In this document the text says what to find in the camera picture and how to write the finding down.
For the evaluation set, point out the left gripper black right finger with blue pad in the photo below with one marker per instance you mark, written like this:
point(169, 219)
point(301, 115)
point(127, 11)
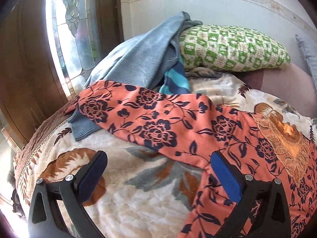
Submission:
point(273, 217)

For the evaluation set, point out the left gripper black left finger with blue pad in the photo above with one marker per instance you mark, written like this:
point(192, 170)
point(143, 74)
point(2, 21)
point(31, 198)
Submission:
point(45, 218)

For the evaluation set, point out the orange floral garment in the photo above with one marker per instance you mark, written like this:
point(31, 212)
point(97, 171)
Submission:
point(189, 128)

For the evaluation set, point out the cream leaf-print blanket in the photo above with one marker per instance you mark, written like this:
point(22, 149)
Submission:
point(142, 193)

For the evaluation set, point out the mauve bed sheet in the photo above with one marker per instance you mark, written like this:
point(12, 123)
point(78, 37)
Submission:
point(292, 85)

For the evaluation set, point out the teal navy striped garment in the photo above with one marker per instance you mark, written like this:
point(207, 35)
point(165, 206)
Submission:
point(175, 80)

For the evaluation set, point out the light blue pillow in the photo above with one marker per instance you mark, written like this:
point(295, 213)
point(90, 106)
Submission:
point(308, 48)

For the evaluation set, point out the green white patterned pillow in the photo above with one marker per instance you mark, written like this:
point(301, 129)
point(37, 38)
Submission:
point(230, 48)

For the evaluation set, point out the light blue sweater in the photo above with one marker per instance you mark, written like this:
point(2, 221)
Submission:
point(144, 59)

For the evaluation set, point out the wooden door with glass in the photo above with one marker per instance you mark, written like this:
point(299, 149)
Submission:
point(48, 50)

